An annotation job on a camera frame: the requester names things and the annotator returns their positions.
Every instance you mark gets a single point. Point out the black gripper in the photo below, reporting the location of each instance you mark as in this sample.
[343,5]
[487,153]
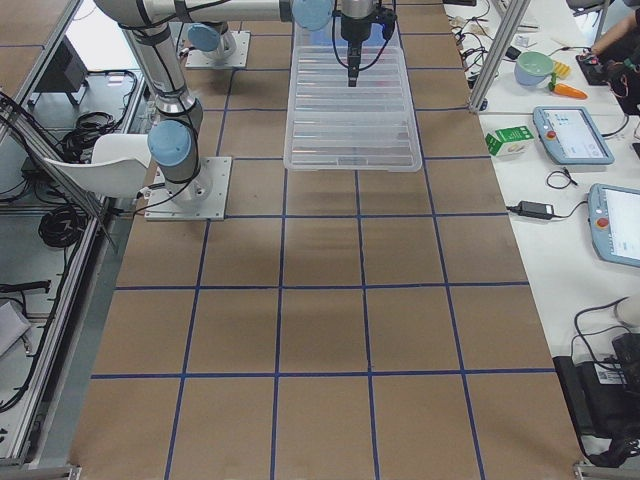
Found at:
[353,29]

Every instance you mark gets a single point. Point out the clear plastic box lid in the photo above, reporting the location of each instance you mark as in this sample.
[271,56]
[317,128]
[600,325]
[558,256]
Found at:
[331,126]

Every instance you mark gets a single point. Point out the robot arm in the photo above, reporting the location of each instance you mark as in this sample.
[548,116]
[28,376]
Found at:
[146,24]
[214,41]

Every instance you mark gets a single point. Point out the green white carton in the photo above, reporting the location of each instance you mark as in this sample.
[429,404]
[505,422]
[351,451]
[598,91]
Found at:
[509,141]

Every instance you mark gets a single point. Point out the green bowl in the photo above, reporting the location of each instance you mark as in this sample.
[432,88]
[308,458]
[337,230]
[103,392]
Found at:
[531,68]

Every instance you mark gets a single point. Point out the yellow toy corn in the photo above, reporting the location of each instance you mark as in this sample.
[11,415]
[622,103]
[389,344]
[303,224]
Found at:
[561,70]

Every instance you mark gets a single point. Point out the orange toy carrot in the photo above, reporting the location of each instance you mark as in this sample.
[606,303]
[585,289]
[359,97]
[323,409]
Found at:
[565,90]

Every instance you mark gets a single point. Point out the teach pendant tablet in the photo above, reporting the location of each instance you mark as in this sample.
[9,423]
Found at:
[570,136]
[614,223]

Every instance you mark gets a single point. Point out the black power adapter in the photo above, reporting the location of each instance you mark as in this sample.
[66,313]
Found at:
[535,210]

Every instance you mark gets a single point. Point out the white chair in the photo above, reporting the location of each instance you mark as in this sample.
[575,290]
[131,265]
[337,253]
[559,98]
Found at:
[118,166]

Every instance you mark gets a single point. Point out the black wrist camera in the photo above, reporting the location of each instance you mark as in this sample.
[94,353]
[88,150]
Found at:
[386,18]

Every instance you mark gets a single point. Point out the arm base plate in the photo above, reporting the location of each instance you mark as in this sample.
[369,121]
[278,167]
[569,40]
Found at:
[196,60]
[204,198]

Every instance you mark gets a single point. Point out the aluminium frame post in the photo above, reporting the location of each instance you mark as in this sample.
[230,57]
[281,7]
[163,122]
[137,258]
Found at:
[502,40]

